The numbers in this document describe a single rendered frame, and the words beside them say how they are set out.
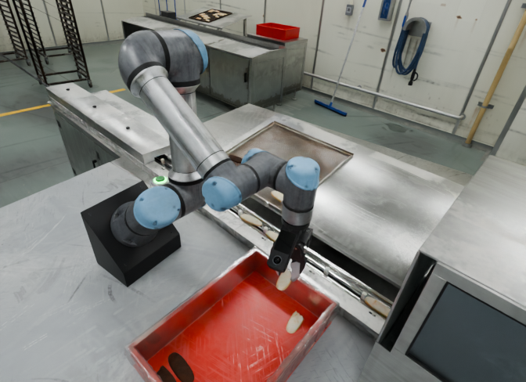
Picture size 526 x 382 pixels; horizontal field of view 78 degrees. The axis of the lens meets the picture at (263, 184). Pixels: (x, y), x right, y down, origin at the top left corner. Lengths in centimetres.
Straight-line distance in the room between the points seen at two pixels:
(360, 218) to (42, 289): 111
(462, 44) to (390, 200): 335
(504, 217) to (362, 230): 56
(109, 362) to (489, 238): 93
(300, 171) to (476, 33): 397
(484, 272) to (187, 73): 77
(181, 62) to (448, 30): 398
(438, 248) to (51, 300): 107
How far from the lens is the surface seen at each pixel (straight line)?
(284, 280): 93
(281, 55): 432
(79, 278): 126
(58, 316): 118
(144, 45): 83
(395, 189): 146
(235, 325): 104
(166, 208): 96
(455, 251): 67
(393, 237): 127
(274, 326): 104
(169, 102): 75
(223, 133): 204
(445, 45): 462
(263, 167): 73
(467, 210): 80
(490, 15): 451
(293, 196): 72
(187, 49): 90
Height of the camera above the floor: 170
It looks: 34 degrees down
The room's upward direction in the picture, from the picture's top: 4 degrees clockwise
